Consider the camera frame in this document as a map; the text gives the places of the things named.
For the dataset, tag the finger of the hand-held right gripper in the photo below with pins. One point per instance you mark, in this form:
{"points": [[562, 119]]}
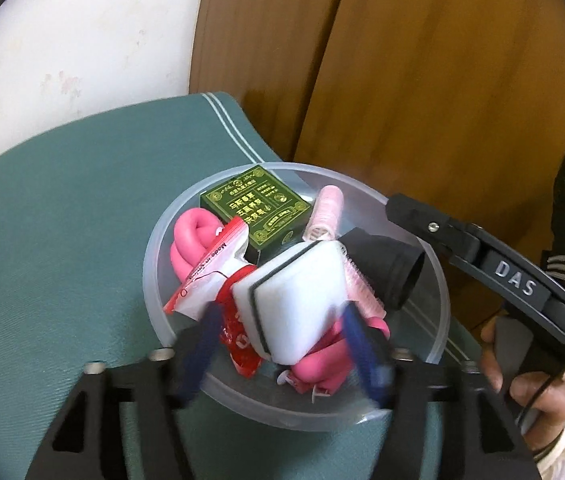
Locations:
{"points": [[432, 227]]}

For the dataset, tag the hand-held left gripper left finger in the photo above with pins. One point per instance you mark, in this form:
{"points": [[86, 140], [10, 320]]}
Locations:
{"points": [[202, 347]]}

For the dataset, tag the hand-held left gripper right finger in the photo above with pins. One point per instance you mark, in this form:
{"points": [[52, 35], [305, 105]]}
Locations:
{"points": [[362, 347]]}

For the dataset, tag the thick pink foam hair curler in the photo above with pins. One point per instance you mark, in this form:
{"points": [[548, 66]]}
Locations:
{"points": [[322, 365]]}

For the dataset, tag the small pink hair roller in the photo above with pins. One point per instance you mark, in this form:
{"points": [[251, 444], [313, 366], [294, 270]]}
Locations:
{"points": [[365, 290]]}

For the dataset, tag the white sponge with black stripe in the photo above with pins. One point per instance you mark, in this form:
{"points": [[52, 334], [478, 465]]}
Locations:
{"points": [[302, 300]]}

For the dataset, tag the red balloon packet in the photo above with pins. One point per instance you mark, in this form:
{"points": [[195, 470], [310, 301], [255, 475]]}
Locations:
{"points": [[212, 270]]}

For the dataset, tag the clear plastic container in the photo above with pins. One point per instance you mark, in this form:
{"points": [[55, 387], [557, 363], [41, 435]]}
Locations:
{"points": [[162, 260]]}

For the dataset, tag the large pink hair roller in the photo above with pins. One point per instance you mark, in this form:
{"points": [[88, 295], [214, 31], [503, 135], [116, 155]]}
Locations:
{"points": [[327, 205]]}

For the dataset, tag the thin pink foam hair curler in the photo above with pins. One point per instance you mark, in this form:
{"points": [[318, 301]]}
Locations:
{"points": [[187, 240]]}

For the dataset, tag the person's right forearm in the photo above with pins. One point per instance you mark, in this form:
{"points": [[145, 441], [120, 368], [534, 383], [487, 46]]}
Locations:
{"points": [[562, 435]]}

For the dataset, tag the person's right hand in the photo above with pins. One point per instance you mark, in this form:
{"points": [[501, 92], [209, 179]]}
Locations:
{"points": [[552, 395]]}

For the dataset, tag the black cylindrical cap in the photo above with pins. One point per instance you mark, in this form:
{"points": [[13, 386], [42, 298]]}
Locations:
{"points": [[382, 265]]}

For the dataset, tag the wooden wardrobe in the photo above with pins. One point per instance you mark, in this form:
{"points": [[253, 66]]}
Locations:
{"points": [[412, 85]]}

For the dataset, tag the closed green cardboard box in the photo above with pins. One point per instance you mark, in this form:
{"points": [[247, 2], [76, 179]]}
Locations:
{"points": [[257, 210]]}

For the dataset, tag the green table cover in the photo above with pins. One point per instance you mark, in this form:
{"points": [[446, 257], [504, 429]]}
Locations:
{"points": [[62, 210]]}

